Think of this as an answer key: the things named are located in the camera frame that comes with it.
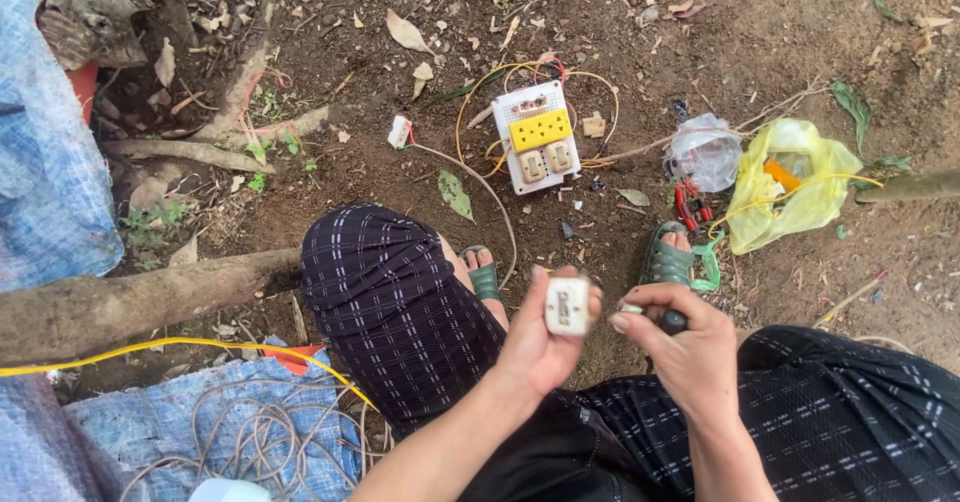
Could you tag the person's left foot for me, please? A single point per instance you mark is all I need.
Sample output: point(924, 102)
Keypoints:
point(491, 313)

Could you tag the green leaf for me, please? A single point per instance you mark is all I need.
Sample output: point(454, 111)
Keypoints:
point(455, 194)

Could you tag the person's left hand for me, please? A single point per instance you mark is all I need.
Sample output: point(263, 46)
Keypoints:
point(534, 352)

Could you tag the red plastic container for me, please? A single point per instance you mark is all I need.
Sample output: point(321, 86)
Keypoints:
point(84, 89)

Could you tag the small white connector block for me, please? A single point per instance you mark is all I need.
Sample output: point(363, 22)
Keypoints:
point(399, 131)

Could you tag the orange item in bag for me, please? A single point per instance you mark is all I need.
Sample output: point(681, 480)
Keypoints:
point(781, 174)

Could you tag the green plastic strip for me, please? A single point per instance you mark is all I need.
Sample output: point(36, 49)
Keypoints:
point(709, 266)

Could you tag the clear plastic bag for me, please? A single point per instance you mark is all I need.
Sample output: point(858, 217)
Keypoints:
point(705, 153)

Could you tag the dry pale leaf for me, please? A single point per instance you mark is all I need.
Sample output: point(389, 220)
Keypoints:
point(406, 33)

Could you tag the person's right foot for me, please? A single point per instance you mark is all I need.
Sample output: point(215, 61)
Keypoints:
point(677, 241)

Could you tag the white board with yellow socket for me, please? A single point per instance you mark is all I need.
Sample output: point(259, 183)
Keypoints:
point(536, 138)

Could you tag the white plastic object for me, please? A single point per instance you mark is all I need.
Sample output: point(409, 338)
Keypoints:
point(229, 491)

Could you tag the blue woven tarp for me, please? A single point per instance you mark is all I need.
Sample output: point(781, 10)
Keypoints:
point(45, 187)

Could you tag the person's foot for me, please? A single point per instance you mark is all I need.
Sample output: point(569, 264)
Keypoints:
point(491, 313)
point(677, 241)

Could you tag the green rubber sandal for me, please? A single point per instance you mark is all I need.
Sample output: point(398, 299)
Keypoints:
point(484, 281)
point(664, 262)

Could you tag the grey tree stump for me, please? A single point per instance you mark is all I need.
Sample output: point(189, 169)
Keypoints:
point(94, 18)

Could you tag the orange plastic piece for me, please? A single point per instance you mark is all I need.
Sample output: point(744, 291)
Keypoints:
point(292, 357)

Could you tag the blue woven sack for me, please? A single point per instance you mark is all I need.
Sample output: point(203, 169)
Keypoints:
point(142, 427)

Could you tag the yellow plastic bag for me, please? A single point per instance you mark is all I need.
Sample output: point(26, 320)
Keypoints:
point(814, 194)

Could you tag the thin tree root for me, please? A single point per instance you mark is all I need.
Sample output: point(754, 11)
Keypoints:
point(180, 151)

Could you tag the thin wooden stick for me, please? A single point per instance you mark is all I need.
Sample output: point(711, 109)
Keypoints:
point(851, 298)

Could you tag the thick tree root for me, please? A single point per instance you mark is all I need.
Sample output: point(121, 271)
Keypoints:
point(112, 299)

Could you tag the small beige plastic piece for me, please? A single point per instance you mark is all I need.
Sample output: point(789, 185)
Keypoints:
point(594, 126)

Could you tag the person's right hand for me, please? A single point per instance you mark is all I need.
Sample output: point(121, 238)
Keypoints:
point(694, 352)

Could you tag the brown branch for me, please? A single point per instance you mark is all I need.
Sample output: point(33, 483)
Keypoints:
point(911, 185)

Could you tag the dark checked wrap skirt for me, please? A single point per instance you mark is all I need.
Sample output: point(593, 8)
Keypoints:
point(390, 299)

